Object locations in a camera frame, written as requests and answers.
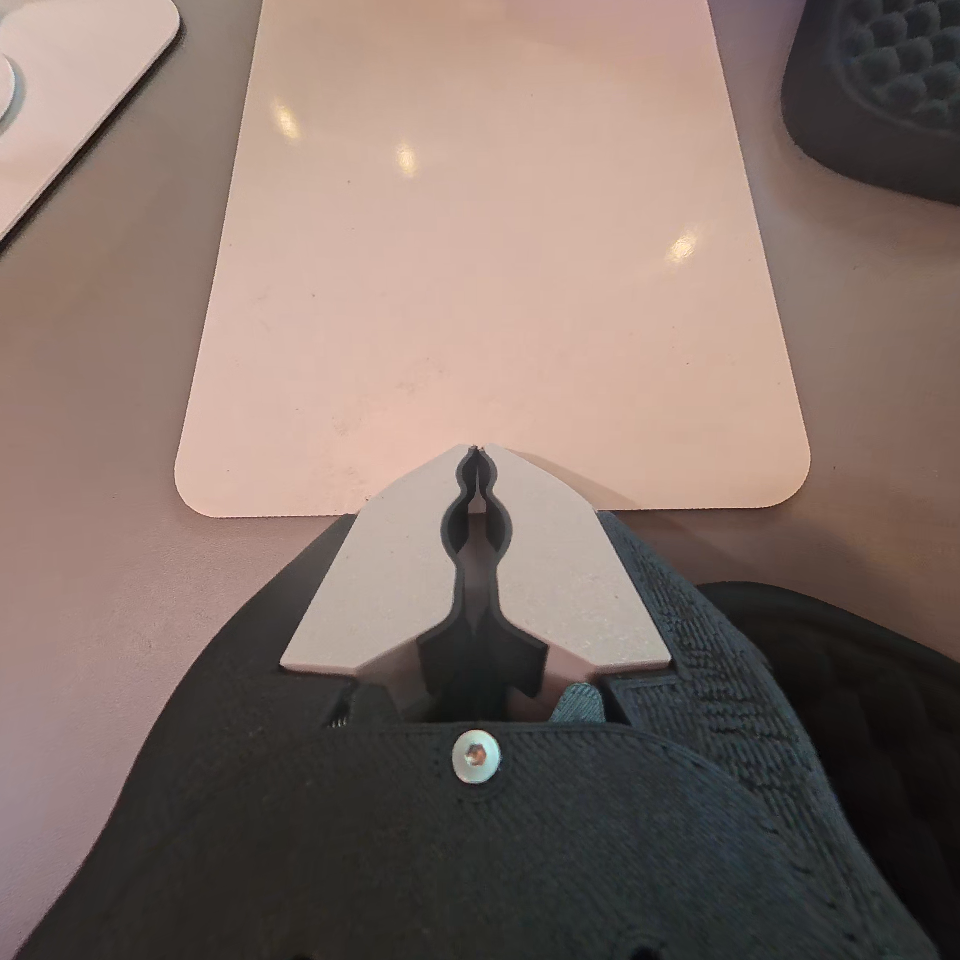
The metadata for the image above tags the white whiteboard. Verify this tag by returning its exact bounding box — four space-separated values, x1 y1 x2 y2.
174 0 813 519

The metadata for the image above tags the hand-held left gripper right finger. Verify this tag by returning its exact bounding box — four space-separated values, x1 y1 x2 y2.
477 446 672 699

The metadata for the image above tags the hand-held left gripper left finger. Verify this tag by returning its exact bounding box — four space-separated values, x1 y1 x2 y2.
282 446 478 699

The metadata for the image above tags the white table sign stand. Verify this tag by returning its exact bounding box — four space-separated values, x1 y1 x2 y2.
0 0 181 241

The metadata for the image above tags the dark rounded object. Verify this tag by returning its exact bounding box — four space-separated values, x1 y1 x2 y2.
702 582 960 960

